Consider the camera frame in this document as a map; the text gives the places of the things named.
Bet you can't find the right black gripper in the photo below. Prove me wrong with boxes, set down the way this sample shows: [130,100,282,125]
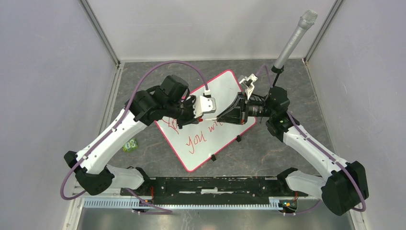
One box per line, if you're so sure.
[217,92,274,125]

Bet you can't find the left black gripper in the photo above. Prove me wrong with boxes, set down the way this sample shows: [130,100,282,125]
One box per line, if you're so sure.
[165,95,204,129]

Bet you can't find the white board with pink rim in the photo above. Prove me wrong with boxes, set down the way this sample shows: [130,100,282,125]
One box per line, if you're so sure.
[156,70,257,172]

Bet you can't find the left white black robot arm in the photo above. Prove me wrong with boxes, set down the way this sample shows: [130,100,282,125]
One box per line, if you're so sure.
[64,75,209,196]

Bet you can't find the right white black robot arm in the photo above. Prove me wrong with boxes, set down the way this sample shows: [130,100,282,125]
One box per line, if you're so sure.
[216,86,369,216]

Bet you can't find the black microphone tripod stand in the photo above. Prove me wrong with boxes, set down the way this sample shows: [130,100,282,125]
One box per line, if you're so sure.
[271,66,284,87]

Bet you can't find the small green eraser toy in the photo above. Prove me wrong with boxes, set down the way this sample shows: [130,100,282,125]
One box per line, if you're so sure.
[123,138,138,152]

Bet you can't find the silver microphone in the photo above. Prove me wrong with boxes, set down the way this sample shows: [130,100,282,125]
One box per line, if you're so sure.
[273,10,318,69]

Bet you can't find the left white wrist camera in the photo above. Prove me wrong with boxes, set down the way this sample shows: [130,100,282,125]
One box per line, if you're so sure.
[193,96,216,118]

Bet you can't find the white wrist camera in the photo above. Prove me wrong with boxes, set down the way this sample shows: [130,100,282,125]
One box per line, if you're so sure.
[238,74,258,101]
[193,96,216,118]

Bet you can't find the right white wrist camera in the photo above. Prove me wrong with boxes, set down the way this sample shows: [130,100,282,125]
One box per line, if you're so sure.
[238,74,258,101]

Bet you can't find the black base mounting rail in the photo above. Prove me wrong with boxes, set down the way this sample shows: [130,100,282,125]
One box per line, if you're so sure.
[135,176,308,205]

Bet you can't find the white slotted cable duct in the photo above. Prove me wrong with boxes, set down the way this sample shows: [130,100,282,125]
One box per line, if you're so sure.
[83,198,282,211]

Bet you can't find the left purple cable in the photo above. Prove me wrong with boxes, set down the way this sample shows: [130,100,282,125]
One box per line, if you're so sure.
[60,60,210,215]

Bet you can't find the purple cable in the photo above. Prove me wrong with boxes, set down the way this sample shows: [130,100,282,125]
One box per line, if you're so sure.
[60,60,210,215]
[256,64,367,216]

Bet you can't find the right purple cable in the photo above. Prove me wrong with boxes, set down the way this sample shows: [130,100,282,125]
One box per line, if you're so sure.
[256,64,367,216]

